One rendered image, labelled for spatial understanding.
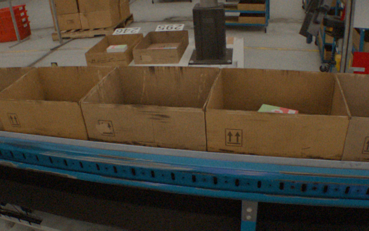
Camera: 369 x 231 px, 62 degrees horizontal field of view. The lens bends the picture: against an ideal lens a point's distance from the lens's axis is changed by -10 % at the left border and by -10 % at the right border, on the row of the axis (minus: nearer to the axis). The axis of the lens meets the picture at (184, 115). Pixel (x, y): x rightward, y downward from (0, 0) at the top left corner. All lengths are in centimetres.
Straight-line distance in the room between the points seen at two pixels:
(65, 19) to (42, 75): 462
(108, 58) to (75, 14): 388
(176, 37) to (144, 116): 146
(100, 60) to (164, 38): 52
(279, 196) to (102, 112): 58
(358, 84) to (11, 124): 124
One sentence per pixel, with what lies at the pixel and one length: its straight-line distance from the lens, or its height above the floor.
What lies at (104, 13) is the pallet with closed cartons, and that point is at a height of 40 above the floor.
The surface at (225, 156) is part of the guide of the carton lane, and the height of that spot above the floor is 92.
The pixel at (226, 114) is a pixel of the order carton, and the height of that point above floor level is 104.
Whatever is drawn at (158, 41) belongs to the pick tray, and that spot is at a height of 78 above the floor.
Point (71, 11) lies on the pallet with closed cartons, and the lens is 596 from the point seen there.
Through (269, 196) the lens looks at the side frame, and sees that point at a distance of 98.
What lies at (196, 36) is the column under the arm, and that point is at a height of 91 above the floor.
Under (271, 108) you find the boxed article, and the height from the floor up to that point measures 92.
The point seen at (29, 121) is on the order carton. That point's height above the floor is 97.
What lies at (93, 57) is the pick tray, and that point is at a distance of 217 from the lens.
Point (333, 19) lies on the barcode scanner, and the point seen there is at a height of 108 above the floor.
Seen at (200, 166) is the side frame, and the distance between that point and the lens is 93.
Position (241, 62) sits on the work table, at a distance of 201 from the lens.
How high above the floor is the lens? 150
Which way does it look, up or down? 30 degrees down
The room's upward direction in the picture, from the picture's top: 6 degrees counter-clockwise
